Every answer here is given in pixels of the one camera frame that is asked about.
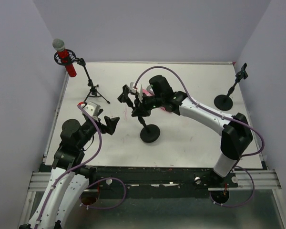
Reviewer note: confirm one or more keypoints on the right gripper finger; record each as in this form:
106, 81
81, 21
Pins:
138, 98
137, 113

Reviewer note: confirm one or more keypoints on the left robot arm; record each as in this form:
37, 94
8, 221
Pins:
69, 177

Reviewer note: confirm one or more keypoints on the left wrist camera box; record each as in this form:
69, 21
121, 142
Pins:
88, 109

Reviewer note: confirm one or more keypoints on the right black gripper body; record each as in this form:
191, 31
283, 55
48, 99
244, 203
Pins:
135, 101

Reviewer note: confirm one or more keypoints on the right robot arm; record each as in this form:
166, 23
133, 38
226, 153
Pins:
235, 134

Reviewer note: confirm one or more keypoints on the black mounting rail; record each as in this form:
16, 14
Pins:
154, 182

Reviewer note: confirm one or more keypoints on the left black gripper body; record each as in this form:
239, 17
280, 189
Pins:
104, 125

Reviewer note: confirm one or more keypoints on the red glitter microphone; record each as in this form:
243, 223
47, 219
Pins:
62, 57

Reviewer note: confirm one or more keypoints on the aluminium frame rail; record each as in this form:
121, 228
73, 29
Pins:
183, 142

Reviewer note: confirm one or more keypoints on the pink microphone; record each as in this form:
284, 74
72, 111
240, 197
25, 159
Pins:
149, 92

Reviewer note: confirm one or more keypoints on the black round-base stand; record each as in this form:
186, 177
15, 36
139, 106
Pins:
149, 133
224, 102

